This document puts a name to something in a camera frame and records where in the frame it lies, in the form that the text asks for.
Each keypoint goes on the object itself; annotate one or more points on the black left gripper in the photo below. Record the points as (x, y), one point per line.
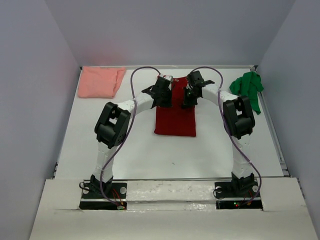
(168, 104)

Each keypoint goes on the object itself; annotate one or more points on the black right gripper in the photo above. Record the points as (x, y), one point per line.
(186, 103)

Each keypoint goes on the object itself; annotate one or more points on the red t-shirt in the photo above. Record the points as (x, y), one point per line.
(175, 120)

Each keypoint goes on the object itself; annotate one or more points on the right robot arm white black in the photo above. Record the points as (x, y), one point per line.
(238, 121)

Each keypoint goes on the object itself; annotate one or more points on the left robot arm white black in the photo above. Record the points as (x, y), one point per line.
(115, 123)

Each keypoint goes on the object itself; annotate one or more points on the green t-shirt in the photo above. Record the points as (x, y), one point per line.
(248, 85)

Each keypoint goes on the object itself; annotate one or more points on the folded pink t-shirt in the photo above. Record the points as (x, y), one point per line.
(100, 82)

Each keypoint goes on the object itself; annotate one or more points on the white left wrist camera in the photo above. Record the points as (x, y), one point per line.
(167, 77)

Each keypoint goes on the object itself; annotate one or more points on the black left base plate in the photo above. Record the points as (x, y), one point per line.
(92, 199)

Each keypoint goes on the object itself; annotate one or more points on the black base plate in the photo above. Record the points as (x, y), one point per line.
(92, 199)
(228, 199)

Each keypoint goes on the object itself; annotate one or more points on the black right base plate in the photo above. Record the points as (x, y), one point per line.
(228, 199)

